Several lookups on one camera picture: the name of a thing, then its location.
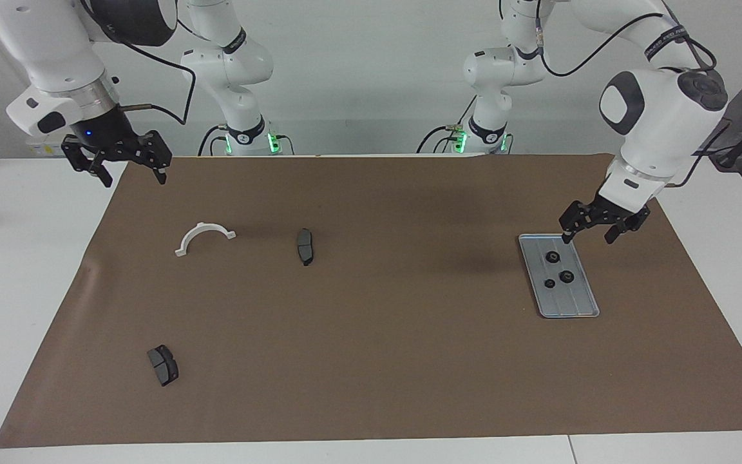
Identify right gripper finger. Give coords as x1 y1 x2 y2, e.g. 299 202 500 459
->
62 137 114 188
129 131 173 186

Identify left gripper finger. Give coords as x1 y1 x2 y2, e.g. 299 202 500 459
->
560 202 597 244
605 208 651 244

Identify silver metal tray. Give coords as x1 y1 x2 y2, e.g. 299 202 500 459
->
518 233 601 319

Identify dark curved brake pad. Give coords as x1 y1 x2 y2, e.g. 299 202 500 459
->
296 228 315 267

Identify dark grooved brake pad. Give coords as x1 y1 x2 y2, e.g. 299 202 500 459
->
147 345 179 387

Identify brown paper table mat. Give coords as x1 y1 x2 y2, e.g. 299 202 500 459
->
0 153 742 449

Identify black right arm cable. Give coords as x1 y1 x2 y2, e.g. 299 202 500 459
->
78 0 198 126

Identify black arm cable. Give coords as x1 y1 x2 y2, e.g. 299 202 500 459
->
534 0 732 189
78 0 198 126

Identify black right base cables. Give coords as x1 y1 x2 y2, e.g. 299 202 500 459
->
198 124 227 156

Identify black base cables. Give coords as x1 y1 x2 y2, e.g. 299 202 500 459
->
417 95 478 154
198 124 227 156

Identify white semicircular plastic bracket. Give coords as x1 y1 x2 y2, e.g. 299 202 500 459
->
175 222 237 258

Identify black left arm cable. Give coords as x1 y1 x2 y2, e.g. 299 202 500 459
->
534 0 732 189

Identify black left base cables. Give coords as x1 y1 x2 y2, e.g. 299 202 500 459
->
417 95 478 154

